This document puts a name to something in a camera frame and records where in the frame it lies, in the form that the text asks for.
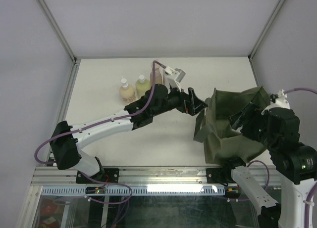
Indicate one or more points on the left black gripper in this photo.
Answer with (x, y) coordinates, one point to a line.
(189, 104)

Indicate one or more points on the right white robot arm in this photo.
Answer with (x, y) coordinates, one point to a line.
(297, 168)

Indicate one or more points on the right aluminium frame post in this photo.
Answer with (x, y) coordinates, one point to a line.
(267, 27)

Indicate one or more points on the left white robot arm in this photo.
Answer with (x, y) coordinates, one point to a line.
(67, 141)

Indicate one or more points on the white bottle dark cap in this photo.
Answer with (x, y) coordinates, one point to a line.
(164, 76)

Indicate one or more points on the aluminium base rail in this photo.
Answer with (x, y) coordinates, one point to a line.
(140, 175)

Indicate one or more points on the white slotted cable duct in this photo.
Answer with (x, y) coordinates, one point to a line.
(152, 189)

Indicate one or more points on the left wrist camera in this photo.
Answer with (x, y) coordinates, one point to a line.
(175, 77)

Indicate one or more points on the left aluminium frame post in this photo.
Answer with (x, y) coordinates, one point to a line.
(56, 29)

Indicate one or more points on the aluminium frame post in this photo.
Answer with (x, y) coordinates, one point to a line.
(267, 27)
(56, 29)

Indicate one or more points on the yellow-green lotion bottle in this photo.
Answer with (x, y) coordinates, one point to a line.
(142, 85)

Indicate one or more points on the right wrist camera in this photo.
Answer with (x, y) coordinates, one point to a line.
(279, 100)

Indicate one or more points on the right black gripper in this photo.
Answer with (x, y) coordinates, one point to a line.
(251, 111)

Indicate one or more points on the beige pump bottle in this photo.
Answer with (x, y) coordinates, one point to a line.
(155, 75)

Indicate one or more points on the small tan pump bottle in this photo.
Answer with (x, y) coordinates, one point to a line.
(127, 92)

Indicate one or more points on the olive green canvas bag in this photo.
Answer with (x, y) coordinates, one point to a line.
(213, 129)

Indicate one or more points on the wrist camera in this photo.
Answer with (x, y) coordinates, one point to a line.
(279, 100)
(175, 77)

